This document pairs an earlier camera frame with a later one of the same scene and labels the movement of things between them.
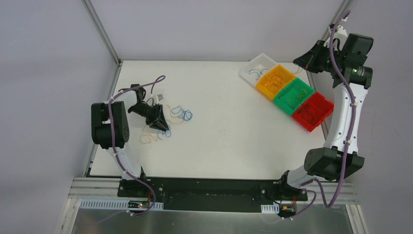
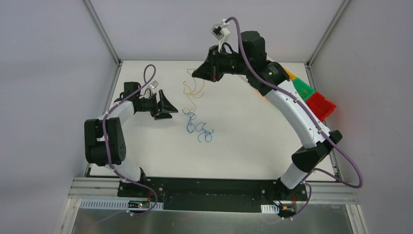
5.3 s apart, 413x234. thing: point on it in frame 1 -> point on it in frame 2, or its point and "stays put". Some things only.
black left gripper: [153, 113] -> [159, 105]
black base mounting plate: [214, 194] stays put
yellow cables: [168, 120] -> [197, 92]
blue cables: [187, 115] -> [191, 128]
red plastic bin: [313, 112] stays put
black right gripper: [316, 58] -> [213, 63]
